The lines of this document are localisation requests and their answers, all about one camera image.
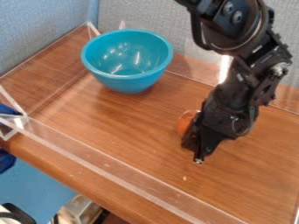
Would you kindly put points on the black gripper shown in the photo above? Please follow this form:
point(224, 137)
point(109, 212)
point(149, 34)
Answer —
point(216, 124)

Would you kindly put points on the black and white object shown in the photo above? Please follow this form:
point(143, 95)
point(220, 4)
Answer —
point(13, 215)

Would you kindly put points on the blue bowl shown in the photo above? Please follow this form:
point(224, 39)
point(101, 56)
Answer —
point(127, 59)

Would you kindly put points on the clear acrylic barrier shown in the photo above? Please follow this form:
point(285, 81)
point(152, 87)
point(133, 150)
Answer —
point(111, 145)

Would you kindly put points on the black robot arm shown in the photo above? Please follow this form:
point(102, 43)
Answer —
point(236, 28)

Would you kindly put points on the clear plastic container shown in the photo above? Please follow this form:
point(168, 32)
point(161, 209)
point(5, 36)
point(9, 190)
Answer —
point(79, 211)

